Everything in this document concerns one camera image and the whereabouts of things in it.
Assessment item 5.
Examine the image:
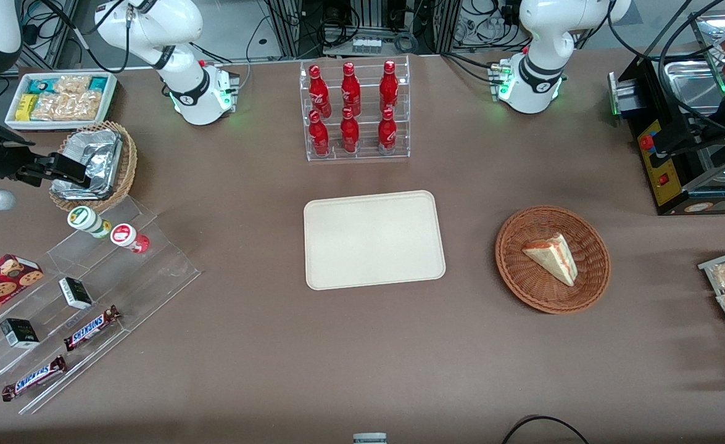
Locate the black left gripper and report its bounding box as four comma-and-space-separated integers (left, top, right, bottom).
654, 120, 725, 159

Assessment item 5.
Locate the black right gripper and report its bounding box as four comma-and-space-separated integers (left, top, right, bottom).
0, 138, 92, 189

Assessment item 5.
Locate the aluminium foil tray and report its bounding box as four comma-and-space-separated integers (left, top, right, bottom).
51, 128, 123, 202

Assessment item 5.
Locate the beige plastic tray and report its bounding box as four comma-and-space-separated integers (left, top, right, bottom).
304, 190, 447, 291

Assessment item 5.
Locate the black machine with yellow panel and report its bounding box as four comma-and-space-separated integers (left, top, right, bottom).
608, 54, 725, 216

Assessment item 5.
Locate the steel pan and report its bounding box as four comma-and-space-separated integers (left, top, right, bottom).
663, 59, 725, 117

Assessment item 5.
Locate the light wicker basket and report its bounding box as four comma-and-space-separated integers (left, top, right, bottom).
49, 120, 138, 216

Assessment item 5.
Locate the clear rice cracker bag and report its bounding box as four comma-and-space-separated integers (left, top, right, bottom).
31, 92, 70, 121
66, 91, 103, 121
53, 75, 92, 97

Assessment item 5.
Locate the yellow snack packet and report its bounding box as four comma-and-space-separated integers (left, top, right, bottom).
15, 93, 39, 122

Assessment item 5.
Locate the white plastic snack bin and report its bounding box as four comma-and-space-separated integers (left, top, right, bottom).
4, 72, 119, 131

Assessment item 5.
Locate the small black box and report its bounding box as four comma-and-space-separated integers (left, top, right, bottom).
0, 318, 41, 350
59, 277, 94, 310

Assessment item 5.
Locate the clear acrylic stepped shelf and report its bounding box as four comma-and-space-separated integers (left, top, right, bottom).
0, 196, 202, 416

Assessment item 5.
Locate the red cookie box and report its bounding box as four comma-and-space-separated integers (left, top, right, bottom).
0, 254, 45, 328

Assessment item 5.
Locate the Snickers chocolate bar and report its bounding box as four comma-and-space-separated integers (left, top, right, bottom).
1, 355, 68, 403
64, 305, 122, 353

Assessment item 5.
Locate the wrapped triangle sandwich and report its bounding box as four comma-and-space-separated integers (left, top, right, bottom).
521, 232, 579, 288

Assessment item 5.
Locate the brown wicker basket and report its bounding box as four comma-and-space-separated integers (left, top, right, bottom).
495, 205, 611, 315

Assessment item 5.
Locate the red cola bottle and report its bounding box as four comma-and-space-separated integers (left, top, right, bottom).
309, 65, 333, 118
340, 107, 361, 154
341, 62, 362, 117
377, 108, 398, 155
379, 60, 399, 115
309, 110, 331, 157

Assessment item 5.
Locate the clear acrylic bottle rack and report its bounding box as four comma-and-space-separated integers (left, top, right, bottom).
299, 55, 412, 163

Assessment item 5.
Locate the black floor cable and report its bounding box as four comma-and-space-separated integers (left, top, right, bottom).
501, 415, 591, 444

